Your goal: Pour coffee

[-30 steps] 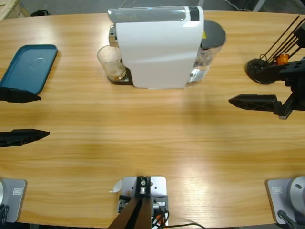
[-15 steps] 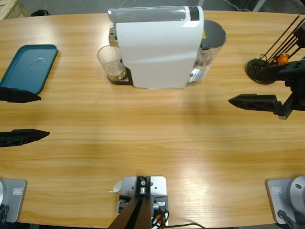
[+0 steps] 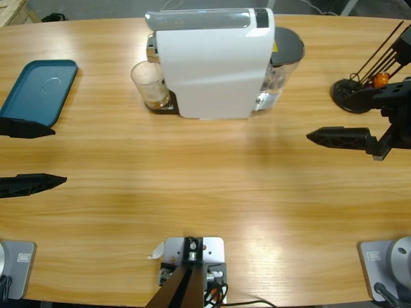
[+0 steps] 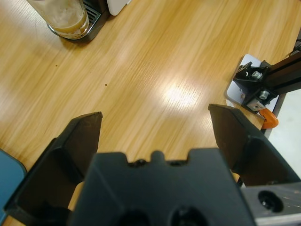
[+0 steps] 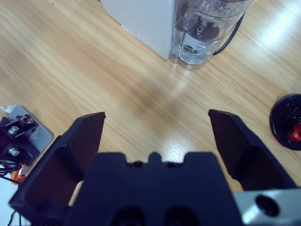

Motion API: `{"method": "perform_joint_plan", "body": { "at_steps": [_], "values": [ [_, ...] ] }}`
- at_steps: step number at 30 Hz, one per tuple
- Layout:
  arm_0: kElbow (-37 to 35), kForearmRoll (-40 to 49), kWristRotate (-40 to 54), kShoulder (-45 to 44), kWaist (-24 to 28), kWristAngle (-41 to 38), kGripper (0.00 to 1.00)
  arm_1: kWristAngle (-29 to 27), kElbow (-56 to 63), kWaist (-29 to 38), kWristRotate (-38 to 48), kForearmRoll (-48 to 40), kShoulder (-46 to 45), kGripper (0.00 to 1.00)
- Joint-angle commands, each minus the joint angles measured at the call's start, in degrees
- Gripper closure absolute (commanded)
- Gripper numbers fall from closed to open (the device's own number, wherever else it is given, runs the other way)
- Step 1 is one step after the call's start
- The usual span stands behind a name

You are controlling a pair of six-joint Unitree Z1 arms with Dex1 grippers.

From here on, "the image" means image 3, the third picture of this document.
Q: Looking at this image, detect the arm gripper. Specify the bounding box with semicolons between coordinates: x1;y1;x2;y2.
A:
306;76;411;161

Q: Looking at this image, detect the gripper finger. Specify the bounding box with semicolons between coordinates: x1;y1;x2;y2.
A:
0;173;68;200
0;117;57;140

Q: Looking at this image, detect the clear drinking glass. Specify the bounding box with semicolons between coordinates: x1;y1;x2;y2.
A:
130;60;173;112

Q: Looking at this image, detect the white capsule coffee machine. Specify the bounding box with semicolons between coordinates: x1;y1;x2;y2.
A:
144;6;276;121

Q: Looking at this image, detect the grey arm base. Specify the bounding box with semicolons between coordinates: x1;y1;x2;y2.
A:
358;236;411;302
0;240;37;300

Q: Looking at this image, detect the orange coffee capsule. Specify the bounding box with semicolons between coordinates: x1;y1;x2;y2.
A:
372;72;390;87

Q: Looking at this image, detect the black capsule holder with rods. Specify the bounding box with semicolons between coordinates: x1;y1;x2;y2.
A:
330;21;406;114

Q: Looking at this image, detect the teal rectangular tray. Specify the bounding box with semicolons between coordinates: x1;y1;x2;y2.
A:
0;59;79;126

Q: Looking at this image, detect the clear water tank black lid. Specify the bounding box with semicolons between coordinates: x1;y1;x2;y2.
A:
252;27;306;113

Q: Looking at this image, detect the grey metal leg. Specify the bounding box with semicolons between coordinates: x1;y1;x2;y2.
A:
340;0;358;16

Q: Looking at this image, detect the black object on floor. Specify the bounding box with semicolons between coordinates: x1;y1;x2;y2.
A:
40;12;69;22

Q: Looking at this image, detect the wooden crate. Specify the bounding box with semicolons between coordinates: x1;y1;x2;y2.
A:
0;0;41;27

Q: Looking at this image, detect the white paper tab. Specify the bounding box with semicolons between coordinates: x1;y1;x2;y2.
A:
146;242;165;260

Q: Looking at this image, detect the black base cable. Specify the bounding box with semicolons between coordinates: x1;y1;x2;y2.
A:
0;275;13;299
374;282;401;308

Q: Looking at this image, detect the white floor cable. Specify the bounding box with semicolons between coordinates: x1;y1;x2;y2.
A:
301;0;342;16

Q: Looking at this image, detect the dark camera post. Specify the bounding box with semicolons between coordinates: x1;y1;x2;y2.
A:
144;236;205;308

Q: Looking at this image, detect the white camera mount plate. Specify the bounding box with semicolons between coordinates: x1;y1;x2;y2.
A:
159;236;228;304

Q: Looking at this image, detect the orange and black cable bundle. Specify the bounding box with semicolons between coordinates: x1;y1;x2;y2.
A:
204;282;229;308

